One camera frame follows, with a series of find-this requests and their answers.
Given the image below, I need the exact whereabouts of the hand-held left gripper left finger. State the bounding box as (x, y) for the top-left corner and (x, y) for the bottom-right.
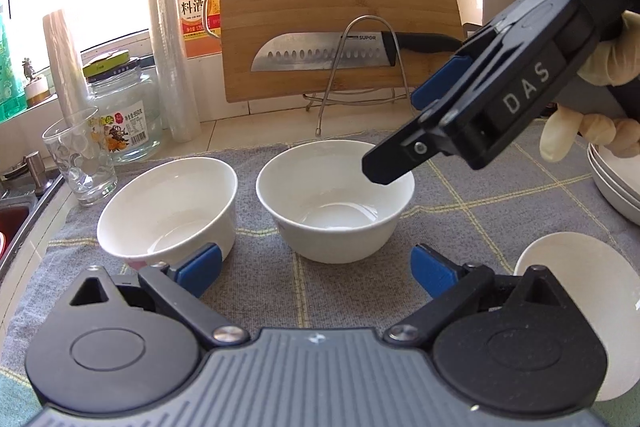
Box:
(70, 243), (251, 350)

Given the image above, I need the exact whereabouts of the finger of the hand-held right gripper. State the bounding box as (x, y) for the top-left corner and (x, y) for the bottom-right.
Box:
(361, 117), (452, 186)
(411, 19), (507, 111)

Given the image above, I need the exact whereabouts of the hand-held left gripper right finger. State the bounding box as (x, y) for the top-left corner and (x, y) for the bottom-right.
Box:
(385, 244), (566, 350)

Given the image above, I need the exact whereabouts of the white bowl with pink flowers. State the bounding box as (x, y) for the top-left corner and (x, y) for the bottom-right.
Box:
(256, 141), (417, 264)
(514, 232), (640, 403)
(96, 157), (238, 270)

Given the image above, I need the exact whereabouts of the person's right hand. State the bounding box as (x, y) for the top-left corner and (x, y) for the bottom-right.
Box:
(540, 11), (640, 164)

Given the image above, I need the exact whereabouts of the grey and green checked cloth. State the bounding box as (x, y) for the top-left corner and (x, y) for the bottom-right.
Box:
(0, 119), (640, 427)

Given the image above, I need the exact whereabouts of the clear drinking glass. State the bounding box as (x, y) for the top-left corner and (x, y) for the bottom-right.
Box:
(41, 107), (119, 206)

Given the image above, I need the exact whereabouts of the glass jar with green lid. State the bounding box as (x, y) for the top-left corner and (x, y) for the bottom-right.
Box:
(82, 49), (163, 162)

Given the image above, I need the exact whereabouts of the metal sink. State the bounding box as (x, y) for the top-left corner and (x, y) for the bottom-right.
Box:
(0, 174), (68, 280)

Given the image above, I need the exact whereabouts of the metal faucet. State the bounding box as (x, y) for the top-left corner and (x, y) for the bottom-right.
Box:
(0, 151), (49, 196)

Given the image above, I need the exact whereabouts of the tall stack of plastic cups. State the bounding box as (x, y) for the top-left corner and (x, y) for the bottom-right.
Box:
(144, 0), (202, 142)

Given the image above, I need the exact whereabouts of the small potted plant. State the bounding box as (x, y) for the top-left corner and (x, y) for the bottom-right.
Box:
(21, 57), (56, 108)

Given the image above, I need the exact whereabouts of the short stack of plastic cups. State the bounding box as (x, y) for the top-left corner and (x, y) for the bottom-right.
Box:
(42, 9), (101, 128)

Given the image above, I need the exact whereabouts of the green detergent bottle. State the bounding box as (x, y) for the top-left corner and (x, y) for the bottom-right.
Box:
(0, 12), (28, 122)

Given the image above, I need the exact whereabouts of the metal wire rack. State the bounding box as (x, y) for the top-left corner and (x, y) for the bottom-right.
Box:
(302, 15), (416, 138)

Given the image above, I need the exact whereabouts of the black-handled kitchen knife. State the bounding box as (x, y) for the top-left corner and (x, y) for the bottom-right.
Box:
(251, 32), (463, 72)

